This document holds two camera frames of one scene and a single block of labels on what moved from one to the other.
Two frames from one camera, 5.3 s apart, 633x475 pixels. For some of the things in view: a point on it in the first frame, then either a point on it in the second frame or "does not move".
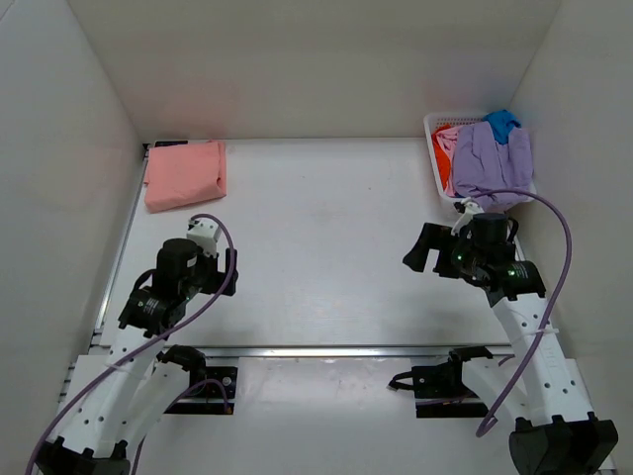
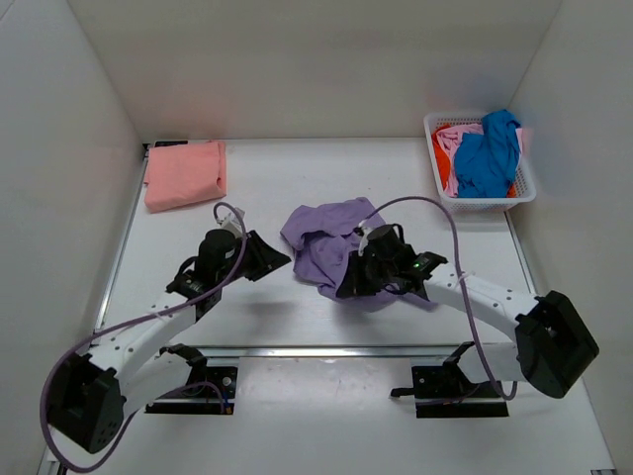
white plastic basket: x=435 y=121 does not move
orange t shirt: x=443 y=159 does not move
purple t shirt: x=482 y=163 → x=322 y=237
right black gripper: x=437 y=237 → x=353 y=284
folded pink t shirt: x=185 y=175 does not move
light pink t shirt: x=447 y=139 does not move
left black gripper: x=218 y=277 → x=268 y=259
